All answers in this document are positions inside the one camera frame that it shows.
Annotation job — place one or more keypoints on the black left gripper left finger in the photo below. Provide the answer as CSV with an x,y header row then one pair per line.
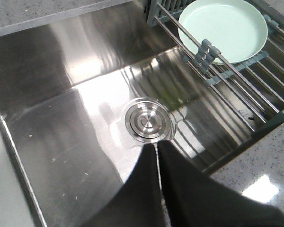
x,y
138,202

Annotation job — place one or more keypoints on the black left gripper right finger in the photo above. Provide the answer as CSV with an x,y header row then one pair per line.
x,y
194,199

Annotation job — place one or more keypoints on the mint green plate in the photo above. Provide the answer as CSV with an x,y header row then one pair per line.
x,y
235,27

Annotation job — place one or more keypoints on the grey sink drying rack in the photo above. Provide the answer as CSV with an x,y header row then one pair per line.
x,y
252,89

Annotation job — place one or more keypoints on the round steel sink drain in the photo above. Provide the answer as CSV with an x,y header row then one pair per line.
x,y
148,121

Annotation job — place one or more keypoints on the stainless steel sink basin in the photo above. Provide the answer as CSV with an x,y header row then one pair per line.
x,y
65,151

